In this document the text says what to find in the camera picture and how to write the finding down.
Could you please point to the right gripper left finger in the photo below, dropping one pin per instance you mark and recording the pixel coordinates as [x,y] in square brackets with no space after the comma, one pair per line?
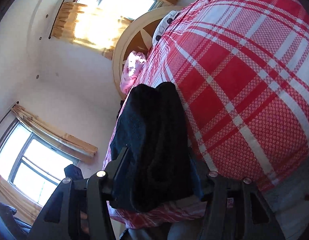
[60,216]

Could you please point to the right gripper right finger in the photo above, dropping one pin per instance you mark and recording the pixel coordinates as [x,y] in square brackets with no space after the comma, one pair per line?
[235,209]

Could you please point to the black pants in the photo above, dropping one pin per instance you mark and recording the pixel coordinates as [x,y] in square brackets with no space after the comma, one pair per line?
[157,169]

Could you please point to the person's left hand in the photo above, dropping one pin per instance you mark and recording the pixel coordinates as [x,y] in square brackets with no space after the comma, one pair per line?
[84,222]

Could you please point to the side window left curtain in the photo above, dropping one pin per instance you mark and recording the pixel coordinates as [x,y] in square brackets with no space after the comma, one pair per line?
[27,208]

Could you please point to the side window curtain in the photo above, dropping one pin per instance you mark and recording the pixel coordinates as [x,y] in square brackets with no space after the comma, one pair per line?
[65,142]
[27,208]

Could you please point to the side window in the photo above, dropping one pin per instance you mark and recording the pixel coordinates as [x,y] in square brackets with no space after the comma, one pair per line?
[30,164]

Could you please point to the side window right curtain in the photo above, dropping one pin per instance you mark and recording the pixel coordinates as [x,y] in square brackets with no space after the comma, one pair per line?
[65,142]

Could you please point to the black object beside bed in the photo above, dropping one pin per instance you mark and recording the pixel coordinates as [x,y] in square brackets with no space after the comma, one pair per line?
[122,103]

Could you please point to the red plaid bed sheet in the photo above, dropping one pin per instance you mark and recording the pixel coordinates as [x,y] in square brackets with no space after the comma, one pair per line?
[241,68]

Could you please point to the pink floral pillow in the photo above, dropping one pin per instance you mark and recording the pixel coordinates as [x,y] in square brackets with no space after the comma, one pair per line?
[132,67]

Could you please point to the beige wooden headboard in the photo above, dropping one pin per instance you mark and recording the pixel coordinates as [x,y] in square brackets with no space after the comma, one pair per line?
[137,37]

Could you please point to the head window left curtain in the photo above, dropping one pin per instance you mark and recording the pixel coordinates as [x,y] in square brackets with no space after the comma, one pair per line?
[90,27]

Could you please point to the white black-dotted pillow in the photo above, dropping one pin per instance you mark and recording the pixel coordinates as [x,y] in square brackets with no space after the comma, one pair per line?
[163,25]

